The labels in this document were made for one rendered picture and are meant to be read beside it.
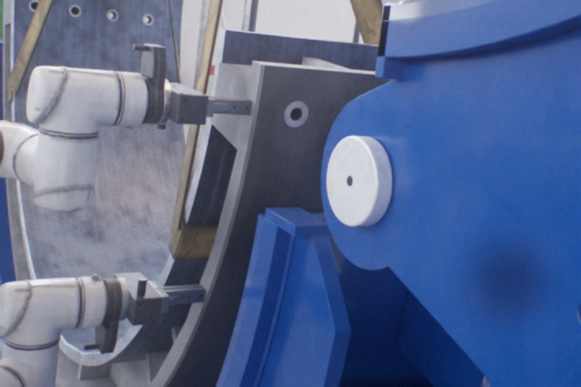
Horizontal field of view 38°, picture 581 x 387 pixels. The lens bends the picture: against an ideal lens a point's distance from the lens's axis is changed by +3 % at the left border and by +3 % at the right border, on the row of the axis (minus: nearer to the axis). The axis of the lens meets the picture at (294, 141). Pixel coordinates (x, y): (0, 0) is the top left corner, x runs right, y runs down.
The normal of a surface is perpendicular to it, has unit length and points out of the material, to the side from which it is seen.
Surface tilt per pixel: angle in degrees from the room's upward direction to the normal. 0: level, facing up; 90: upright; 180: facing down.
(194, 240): 115
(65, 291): 42
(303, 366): 90
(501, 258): 90
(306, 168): 101
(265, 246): 90
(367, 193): 90
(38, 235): 25
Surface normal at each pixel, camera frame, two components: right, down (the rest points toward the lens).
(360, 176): -0.87, -0.03
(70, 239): 0.32, -0.80
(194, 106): 0.47, 0.22
